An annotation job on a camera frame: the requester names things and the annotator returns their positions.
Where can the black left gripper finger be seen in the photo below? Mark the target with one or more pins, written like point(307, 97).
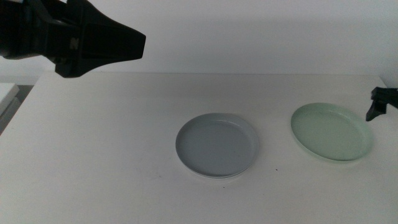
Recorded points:
point(115, 40)

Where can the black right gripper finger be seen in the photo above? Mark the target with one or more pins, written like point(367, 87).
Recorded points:
point(376, 110)

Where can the pale green shallow bowl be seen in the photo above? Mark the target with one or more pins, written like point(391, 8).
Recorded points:
point(331, 133)

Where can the grey shallow bowl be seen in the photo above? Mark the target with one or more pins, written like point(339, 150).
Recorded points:
point(216, 144)

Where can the white shallow bowl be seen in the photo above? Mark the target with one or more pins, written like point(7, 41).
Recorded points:
point(214, 177)

